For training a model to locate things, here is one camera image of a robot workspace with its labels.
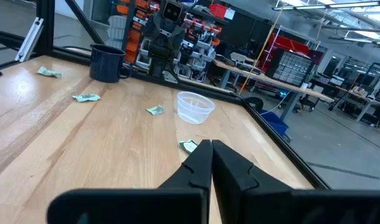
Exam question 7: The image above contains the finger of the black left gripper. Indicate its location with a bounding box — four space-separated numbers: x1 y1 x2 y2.
143 14 161 40
174 24 187 47

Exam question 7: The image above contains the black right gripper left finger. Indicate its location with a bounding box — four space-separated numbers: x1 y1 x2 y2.
46 139 213 224

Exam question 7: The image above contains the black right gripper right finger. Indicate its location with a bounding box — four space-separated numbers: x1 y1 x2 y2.
211 139 380 224

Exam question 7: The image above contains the parts bin shelf rack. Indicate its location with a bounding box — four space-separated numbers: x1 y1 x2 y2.
107 0 223 80

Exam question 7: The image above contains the red storage bin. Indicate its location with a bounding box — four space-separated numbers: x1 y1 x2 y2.
208 3 229 19

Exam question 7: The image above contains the dark blue enamel mug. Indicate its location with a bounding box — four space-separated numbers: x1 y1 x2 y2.
89 43 133 84

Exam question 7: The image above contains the blue plastic bin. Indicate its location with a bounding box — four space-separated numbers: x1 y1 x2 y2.
259 108 290 138

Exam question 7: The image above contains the clear plastic bowl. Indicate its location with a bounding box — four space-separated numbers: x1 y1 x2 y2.
176 91 216 125

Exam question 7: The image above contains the long wooden workbench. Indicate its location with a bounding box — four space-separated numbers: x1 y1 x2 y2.
213 58 335 122

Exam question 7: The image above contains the red shelf cabinet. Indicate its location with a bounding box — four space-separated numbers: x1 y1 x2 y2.
257 32 310 72

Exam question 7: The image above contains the grey small drawer cabinet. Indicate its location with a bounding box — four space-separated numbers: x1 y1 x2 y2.
272 49 313 87

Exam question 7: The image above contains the silver aluminium extrusion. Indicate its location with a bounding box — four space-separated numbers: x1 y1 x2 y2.
14 17 44 62

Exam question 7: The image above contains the wooden workbench with equipment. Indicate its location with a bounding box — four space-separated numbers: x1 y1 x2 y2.
335 85 380 122

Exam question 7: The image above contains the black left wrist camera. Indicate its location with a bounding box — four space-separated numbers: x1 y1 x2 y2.
160 1 184 23

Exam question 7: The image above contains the silver metal bracket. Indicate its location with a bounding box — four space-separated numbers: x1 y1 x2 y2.
162 70 179 84

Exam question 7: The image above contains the yellow hanging cable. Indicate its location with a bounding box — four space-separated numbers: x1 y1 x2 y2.
238 2 285 95

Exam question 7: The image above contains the black corner cable hook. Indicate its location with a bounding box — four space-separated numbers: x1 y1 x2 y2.
244 96 264 114

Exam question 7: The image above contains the white cable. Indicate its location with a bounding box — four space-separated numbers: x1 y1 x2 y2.
259 89 292 116

